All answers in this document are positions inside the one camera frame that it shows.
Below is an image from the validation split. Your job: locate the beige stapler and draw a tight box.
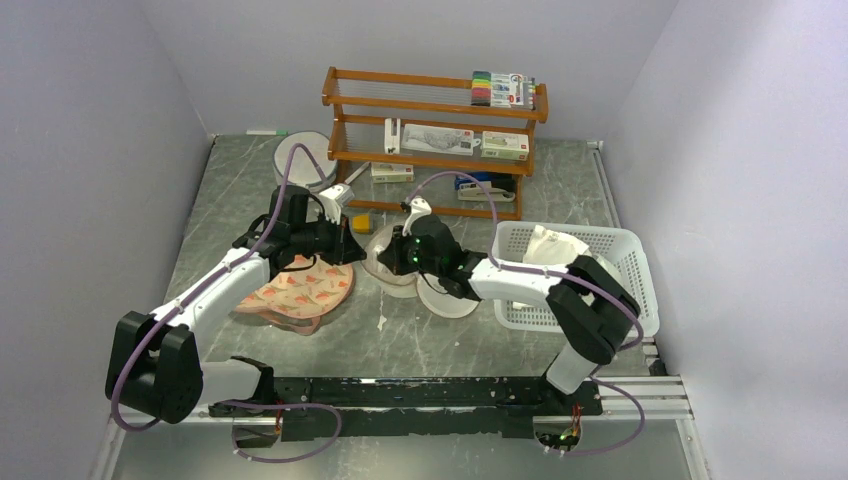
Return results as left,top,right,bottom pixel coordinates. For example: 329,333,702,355
457,185,516,203

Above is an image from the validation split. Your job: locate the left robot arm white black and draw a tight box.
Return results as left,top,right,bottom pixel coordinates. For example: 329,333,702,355
105,184,365,431

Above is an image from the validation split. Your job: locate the yellow grey eraser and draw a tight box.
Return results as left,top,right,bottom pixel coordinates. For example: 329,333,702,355
351,214,374,235

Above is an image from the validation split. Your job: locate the blue stapler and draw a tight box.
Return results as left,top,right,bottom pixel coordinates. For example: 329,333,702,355
454,172,516,192

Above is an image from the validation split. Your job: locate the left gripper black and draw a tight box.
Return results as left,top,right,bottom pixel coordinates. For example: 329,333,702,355
292,211,367,266

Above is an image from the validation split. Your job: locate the clear packaged item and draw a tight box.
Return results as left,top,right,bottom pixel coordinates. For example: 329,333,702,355
400,123,481,156

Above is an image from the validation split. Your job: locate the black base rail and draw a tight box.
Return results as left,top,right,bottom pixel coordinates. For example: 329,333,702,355
109,374,690,442

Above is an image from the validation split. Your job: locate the orange wooden shelf rack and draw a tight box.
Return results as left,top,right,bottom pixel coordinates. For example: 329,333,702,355
321,67,549,220

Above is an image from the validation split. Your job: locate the green white box lower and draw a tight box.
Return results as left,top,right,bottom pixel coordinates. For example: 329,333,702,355
370,162,415,184

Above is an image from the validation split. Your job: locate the white plastic basket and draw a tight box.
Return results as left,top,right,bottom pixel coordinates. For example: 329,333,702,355
492,221,660,337

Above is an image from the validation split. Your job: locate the white mesh laundry bag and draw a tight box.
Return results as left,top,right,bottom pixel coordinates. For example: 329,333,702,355
273,131,338,194

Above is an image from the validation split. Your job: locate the green white box upper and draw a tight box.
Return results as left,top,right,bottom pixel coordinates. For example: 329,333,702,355
481,131,531,161

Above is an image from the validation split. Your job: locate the white pink marker pen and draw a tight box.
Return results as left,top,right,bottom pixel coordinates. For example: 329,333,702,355
345,162,370,184

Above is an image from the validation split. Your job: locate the green white box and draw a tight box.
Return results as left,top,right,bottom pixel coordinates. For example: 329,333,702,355
370,162,415,184
481,131,531,161

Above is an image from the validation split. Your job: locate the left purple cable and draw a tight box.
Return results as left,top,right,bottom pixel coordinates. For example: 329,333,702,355
109,142,333,433

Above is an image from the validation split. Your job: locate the beige mesh laundry bag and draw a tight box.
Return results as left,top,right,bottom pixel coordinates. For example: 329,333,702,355
362,222,479,319

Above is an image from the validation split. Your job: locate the pink floral bra bag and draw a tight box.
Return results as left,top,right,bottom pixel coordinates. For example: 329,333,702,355
234,256,355,336

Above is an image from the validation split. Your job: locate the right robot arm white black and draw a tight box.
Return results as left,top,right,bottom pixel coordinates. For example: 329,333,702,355
377,214,641,414

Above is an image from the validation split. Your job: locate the white satin bra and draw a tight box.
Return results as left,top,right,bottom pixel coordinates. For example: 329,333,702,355
522,225,592,266

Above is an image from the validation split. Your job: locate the marker pen set pack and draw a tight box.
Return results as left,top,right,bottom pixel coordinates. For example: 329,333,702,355
470,70,537,110

